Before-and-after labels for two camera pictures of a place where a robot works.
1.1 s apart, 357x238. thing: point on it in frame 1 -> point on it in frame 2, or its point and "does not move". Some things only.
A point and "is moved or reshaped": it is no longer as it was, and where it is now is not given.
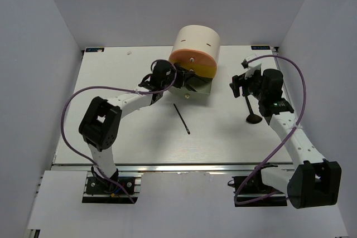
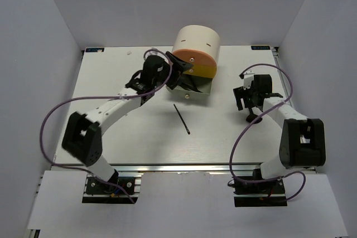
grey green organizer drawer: [203, 87] does not move
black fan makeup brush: [252, 118] does not move
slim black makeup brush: [202, 79] is moved or reshaped
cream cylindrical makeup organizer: [198, 37] does not move
